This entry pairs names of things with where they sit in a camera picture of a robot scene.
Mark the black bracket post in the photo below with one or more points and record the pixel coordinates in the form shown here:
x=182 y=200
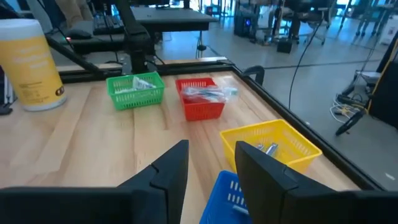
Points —
x=256 y=73

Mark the person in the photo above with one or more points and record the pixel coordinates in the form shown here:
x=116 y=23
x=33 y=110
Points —
x=74 y=12

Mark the blue plastic basket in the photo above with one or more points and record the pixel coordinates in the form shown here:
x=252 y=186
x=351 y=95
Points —
x=222 y=199

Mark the red plastic basket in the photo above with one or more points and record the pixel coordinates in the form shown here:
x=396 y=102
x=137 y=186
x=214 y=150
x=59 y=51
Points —
x=202 y=112

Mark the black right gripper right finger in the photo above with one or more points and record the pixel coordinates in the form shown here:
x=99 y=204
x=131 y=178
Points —
x=273 y=193

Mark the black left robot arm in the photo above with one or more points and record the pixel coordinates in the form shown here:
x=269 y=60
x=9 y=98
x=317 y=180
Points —
x=133 y=34

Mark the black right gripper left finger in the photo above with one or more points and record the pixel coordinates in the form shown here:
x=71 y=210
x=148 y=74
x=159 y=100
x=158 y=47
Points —
x=161 y=193

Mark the yellow wipes canister white lid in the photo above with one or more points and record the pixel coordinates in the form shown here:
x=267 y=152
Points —
x=31 y=68

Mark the green plastic basket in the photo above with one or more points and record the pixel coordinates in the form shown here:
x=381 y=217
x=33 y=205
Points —
x=136 y=99

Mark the teal toothbrush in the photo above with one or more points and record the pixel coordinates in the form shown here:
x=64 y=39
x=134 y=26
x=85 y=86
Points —
x=231 y=91

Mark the black computer mouse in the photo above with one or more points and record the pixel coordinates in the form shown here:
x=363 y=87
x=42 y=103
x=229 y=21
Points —
x=77 y=34

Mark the yellow plastic basket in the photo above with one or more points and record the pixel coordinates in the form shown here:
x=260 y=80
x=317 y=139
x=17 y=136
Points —
x=298 y=152

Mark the black keyboard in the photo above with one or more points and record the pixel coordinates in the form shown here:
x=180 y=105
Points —
x=107 y=25

